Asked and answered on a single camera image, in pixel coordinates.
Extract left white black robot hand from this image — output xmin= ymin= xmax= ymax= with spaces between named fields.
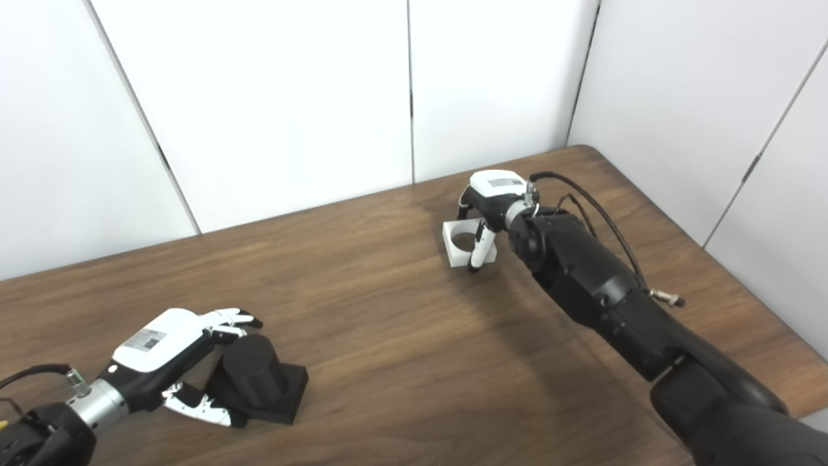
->
xmin=97 ymin=307 xmax=264 ymax=428

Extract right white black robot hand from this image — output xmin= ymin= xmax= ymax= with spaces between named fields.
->
xmin=457 ymin=170 xmax=528 ymax=272

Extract white square piece round hole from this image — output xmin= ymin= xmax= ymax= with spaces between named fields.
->
xmin=442 ymin=219 xmax=498 ymax=268

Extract black cylinder peg square base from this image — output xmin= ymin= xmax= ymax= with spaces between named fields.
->
xmin=206 ymin=333 xmax=309 ymax=426

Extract right thick black wrist cable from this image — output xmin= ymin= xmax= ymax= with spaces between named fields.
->
xmin=527 ymin=171 xmax=686 ymax=308

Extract thick black wrist cable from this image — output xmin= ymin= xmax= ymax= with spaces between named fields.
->
xmin=527 ymin=171 xmax=686 ymax=308
xmin=0 ymin=364 xmax=91 ymax=397

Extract thin black wire loop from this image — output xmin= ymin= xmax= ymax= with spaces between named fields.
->
xmin=555 ymin=193 xmax=599 ymax=237

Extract left thick black wrist cable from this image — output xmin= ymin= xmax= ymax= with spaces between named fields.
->
xmin=0 ymin=364 xmax=91 ymax=397

